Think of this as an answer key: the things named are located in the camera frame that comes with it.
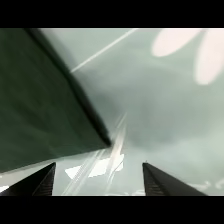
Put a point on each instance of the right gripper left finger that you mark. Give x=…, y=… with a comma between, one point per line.
x=39, y=184

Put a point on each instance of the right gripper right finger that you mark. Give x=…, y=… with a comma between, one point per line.
x=160, y=184

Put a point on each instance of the dark green garment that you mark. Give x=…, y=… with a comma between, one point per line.
x=36, y=100

